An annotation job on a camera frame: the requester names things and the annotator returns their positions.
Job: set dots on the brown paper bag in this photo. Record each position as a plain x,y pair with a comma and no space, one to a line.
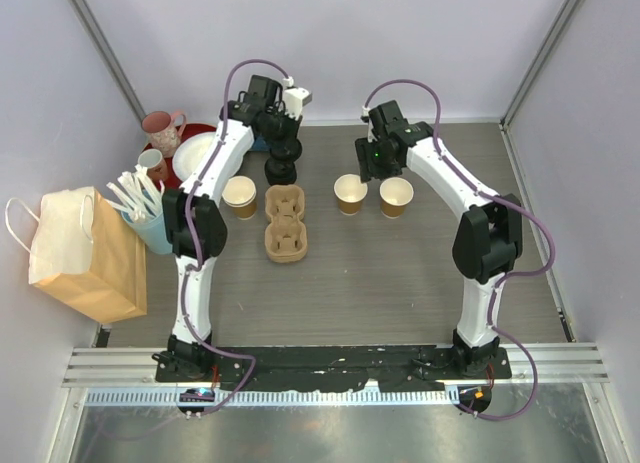
84,255

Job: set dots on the stack of black lids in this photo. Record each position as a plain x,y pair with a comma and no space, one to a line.
280,172

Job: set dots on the tall pink floral mug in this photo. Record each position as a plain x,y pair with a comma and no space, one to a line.
164,130

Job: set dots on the stacked brown paper cups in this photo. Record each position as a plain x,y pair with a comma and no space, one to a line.
240,195

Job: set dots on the black coffee lid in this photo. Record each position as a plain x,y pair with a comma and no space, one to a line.
286,151

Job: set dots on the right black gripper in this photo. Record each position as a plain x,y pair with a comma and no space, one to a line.
369,167

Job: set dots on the small pink floral mug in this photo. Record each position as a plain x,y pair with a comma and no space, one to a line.
154,164

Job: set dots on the white paper plate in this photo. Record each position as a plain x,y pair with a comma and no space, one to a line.
188,156

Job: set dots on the brown pulp cup carrier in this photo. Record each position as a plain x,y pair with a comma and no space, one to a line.
286,234

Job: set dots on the brown paper cup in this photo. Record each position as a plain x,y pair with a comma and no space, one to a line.
350,193
395,195

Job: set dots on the aluminium rail frame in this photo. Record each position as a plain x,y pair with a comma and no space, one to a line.
127,376

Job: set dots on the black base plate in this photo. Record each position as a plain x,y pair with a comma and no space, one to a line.
327,369

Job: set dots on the light blue holder cup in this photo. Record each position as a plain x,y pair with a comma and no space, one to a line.
150,227

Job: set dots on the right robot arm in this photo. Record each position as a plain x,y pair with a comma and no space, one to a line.
488,240

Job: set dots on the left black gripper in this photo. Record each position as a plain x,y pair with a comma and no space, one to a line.
294,125

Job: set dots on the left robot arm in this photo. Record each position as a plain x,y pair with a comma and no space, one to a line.
269,111

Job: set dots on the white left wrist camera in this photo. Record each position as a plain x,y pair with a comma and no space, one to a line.
295,99

